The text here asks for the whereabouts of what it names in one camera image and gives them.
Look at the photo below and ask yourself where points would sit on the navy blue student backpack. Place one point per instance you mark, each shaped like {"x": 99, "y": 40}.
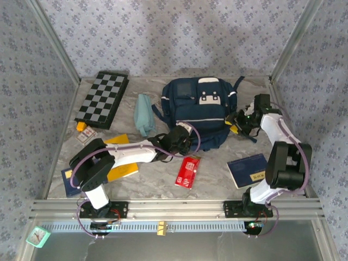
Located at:
{"x": 201, "y": 114}

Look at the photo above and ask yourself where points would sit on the red packet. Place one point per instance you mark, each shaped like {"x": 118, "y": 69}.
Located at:
{"x": 187, "y": 172}

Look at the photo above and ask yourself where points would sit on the light blue pencil case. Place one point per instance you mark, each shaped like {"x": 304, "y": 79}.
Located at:
{"x": 142, "y": 114}

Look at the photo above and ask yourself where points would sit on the navy notebook yellow label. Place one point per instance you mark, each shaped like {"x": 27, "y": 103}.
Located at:
{"x": 68, "y": 185}
{"x": 244, "y": 168}

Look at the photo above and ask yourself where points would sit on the yellow cover book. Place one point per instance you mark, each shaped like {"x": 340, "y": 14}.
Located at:
{"x": 122, "y": 171}

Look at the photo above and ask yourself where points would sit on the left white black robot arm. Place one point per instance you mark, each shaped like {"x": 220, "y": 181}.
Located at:
{"x": 130, "y": 152}

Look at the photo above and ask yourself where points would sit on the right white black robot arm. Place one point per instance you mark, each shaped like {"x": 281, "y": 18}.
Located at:
{"x": 285, "y": 168}

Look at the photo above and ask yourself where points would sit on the black grey chessboard box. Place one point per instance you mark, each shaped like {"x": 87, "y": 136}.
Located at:
{"x": 103, "y": 98}

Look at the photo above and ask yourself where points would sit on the playing card box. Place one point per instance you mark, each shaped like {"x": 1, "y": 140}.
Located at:
{"x": 86, "y": 135}

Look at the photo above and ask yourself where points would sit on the small brass clip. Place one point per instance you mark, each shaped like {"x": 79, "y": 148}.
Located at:
{"x": 162, "y": 228}

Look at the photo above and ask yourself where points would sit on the small yellow block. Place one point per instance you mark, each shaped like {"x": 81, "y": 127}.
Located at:
{"x": 81, "y": 126}

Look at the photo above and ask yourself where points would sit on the small circuit board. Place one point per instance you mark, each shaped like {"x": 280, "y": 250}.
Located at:
{"x": 254, "y": 225}
{"x": 108, "y": 223}

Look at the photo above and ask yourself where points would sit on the mint green alarm clock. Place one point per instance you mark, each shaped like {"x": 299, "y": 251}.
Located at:
{"x": 38, "y": 237}

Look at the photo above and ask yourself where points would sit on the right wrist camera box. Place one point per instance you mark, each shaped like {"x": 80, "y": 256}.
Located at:
{"x": 250, "y": 109}

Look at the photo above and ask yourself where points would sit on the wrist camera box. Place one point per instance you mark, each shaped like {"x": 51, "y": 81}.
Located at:
{"x": 185, "y": 126}
{"x": 250, "y": 109}

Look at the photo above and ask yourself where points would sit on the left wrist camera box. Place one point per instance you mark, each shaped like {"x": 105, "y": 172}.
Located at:
{"x": 185, "y": 126}

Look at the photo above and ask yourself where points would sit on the aluminium side rail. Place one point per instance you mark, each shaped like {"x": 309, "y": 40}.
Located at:
{"x": 282, "y": 100}
{"x": 65, "y": 127}

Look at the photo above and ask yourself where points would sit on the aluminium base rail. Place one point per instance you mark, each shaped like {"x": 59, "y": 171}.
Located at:
{"x": 176, "y": 209}

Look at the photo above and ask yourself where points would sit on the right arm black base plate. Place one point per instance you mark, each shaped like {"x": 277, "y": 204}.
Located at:
{"x": 231, "y": 208}

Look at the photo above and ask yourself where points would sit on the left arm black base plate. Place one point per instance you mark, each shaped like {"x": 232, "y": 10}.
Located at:
{"x": 121, "y": 209}

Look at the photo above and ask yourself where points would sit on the aluminium frame post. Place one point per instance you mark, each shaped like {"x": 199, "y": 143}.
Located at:
{"x": 295, "y": 40}
{"x": 55, "y": 40}

